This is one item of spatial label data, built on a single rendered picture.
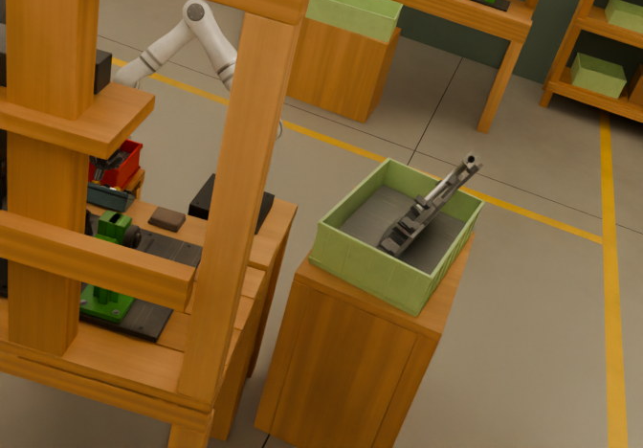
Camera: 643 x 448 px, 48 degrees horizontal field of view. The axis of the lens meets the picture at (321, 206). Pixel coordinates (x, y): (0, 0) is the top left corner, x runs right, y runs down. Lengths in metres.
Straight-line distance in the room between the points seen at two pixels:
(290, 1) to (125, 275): 0.69
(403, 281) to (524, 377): 1.43
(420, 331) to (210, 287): 0.98
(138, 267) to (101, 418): 1.42
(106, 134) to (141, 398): 0.73
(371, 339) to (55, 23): 1.50
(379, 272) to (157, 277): 0.99
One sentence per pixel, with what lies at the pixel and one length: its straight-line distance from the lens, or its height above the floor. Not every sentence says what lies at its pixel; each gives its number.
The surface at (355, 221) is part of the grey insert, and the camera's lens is 2.64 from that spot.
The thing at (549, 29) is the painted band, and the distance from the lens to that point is 7.18.
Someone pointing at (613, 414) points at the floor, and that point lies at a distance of 3.74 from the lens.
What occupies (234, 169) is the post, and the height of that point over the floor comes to 1.54.
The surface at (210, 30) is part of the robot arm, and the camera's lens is 2.36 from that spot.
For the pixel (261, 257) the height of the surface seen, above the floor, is 0.90.
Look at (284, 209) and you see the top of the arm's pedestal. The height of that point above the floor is 0.85.
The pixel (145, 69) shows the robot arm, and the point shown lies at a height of 1.27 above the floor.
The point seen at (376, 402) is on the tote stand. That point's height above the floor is 0.39.
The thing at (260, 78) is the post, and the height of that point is 1.74.
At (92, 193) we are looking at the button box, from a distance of 2.37.
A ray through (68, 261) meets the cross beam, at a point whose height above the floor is 1.23.
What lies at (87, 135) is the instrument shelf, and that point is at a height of 1.54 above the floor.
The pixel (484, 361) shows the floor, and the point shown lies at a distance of 3.62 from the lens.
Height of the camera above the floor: 2.27
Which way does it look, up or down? 32 degrees down
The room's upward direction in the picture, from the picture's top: 16 degrees clockwise
